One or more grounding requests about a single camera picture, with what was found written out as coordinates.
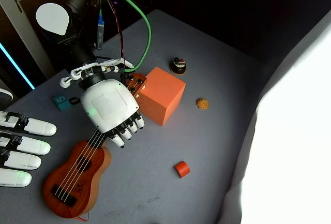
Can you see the teal number five block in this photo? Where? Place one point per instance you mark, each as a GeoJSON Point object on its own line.
{"type": "Point", "coordinates": [61, 102]}

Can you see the toy chocolate cake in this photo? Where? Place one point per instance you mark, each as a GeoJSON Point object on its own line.
{"type": "Point", "coordinates": [178, 66]}

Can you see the toy orange swirl cookie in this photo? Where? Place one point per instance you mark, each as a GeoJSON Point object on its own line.
{"type": "Point", "coordinates": [202, 104]}

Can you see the small brown toy guitar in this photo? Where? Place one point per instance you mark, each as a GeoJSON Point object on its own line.
{"type": "Point", "coordinates": [85, 180]}

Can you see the large orange block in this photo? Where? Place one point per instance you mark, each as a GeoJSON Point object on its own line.
{"type": "Point", "coordinates": [165, 92]}

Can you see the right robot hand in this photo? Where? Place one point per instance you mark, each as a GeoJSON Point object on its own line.
{"type": "Point", "coordinates": [33, 128]}

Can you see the orange cylinder with white cross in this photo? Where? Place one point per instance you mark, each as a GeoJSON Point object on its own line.
{"type": "Point", "coordinates": [181, 169]}

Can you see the white column with cyan strip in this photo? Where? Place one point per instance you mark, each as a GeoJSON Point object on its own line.
{"type": "Point", "coordinates": [23, 40]}

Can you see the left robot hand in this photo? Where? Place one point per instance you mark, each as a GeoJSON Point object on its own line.
{"type": "Point", "coordinates": [108, 105]}

